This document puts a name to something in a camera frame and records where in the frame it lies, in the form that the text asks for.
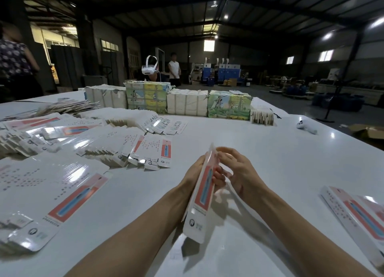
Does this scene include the open cardboard box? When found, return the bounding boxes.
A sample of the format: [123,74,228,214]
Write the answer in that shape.
[349,124,384,150]

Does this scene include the dark grey cabinet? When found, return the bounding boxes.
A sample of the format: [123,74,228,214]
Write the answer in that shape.
[51,46,88,91]

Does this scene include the green yellow carton bundle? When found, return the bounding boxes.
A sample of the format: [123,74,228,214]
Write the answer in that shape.
[124,80,172,114]

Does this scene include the black floor stand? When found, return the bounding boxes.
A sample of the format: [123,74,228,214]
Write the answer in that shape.
[317,46,362,123]

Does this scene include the grey crate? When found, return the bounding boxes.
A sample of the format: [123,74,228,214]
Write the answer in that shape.
[82,76,109,87]

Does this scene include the pile of grey flat sheets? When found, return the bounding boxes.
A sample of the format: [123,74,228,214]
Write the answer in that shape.
[6,99,100,120]

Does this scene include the person's right forearm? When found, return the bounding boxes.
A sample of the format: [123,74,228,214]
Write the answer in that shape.
[252,189,376,277]

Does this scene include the toothbrush carton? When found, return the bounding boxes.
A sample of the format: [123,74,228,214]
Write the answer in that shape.
[182,143,220,245]

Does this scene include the blue machine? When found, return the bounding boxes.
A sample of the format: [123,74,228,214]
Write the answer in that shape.
[202,59,241,85]

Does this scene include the person's left hand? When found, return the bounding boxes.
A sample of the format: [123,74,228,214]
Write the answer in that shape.
[178,155,228,198]

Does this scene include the green printed carton bundle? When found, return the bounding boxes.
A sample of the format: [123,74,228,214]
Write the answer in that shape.
[208,90,253,121]

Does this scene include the pile of carton blanks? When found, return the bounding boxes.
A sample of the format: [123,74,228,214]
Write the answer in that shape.
[0,107,188,255]

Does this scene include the small beige card stack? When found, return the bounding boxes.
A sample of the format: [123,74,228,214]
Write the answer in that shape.
[251,108,275,126]

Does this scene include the blue bins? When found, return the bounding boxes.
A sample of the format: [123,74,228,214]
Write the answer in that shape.
[311,92,365,112]

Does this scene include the person's right hand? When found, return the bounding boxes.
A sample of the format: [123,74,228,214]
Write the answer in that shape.
[215,147,269,207]

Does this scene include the row of white cartons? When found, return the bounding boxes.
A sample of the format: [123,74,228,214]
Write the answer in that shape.
[85,84,128,110]
[167,89,210,116]

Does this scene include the white headset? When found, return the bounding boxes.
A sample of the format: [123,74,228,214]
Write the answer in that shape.
[142,55,160,76]

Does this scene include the small white object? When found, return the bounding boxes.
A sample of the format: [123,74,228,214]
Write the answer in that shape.
[296,119,318,135]

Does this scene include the person's left forearm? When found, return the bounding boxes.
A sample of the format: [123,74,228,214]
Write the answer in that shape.
[66,187,194,277]

